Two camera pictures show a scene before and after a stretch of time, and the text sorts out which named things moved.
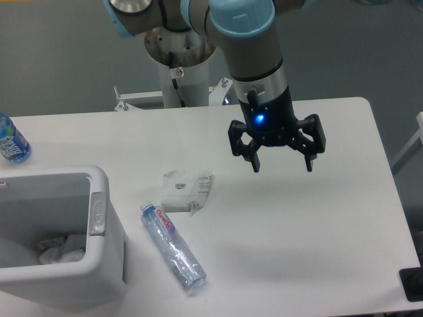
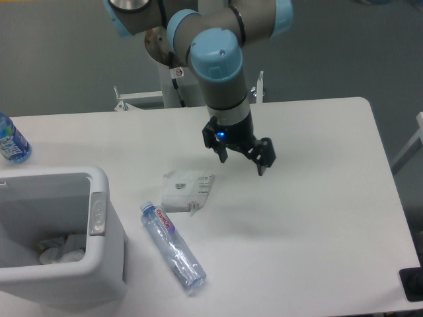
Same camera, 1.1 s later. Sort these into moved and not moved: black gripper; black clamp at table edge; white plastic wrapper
Moved: black gripper
Not moved: black clamp at table edge; white plastic wrapper
